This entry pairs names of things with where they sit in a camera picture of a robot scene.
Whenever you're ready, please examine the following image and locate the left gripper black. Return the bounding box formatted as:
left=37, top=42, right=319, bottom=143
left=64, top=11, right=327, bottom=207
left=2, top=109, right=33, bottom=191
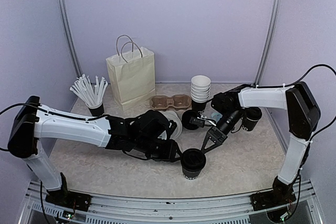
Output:
left=135, top=136, right=184, bottom=163

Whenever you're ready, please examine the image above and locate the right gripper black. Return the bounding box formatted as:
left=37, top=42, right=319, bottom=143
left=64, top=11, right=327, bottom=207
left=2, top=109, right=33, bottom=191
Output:
left=201, top=108, right=244, bottom=153

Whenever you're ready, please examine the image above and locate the black paper coffee cup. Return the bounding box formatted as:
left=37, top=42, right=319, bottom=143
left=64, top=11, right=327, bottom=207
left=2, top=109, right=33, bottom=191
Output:
left=242, top=118, right=259, bottom=132
left=182, top=167, right=202, bottom=180

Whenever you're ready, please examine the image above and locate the brown cardboard cup carrier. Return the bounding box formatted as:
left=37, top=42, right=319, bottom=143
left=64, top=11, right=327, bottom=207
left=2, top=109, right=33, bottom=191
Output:
left=149, top=94, right=192, bottom=111

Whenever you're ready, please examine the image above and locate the cream paper bag with handles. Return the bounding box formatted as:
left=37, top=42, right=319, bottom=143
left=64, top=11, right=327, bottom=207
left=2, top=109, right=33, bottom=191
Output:
left=106, top=35, right=156, bottom=111

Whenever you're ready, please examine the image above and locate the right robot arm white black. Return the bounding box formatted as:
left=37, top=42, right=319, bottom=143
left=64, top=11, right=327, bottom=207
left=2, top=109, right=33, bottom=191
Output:
left=201, top=78, right=335, bottom=205

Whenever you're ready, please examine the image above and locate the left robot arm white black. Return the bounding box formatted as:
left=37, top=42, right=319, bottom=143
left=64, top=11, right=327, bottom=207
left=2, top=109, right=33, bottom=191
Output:
left=7, top=96, right=182, bottom=206

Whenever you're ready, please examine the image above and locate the light blue ceramic mug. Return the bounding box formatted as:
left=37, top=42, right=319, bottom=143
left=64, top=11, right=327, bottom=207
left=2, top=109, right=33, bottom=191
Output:
left=211, top=112, right=223, bottom=122

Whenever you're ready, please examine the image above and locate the stack of black lids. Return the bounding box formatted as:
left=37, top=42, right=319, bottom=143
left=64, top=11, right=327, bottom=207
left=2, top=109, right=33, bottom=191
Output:
left=181, top=110, right=201, bottom=130

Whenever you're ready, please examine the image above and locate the grey spiral pattern plate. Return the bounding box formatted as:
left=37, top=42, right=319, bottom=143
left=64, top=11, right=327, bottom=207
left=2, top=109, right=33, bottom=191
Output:
left=161, top=111, right=183, bottom=140

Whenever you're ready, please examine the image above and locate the stack of paper cups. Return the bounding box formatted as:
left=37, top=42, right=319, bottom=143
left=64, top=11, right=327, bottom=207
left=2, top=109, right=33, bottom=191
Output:
left=191, top=75, right=211, bottom=113

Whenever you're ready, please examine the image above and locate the cup of white straws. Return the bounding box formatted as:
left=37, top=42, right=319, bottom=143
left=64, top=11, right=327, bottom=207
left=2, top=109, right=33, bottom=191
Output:
left=69, top=74, right=108, bottom=116

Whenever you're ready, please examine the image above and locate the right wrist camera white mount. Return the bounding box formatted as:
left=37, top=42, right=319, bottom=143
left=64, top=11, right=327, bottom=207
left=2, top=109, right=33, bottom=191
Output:
left=190, top=116, right=216, bottom=127

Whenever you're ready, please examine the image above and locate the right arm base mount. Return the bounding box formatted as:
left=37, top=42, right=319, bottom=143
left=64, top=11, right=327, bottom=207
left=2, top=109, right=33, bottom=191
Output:
left=250, top=190, right=296, bottom=211

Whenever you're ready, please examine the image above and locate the aluminium front rail frame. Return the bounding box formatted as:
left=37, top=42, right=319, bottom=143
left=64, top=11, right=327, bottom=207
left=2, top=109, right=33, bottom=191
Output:
left=15, top=181, right=324, bottom=223

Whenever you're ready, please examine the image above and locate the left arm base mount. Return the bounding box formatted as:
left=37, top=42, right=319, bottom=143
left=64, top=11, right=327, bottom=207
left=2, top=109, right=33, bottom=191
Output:
left=45, top=190, right=91, bottom=212

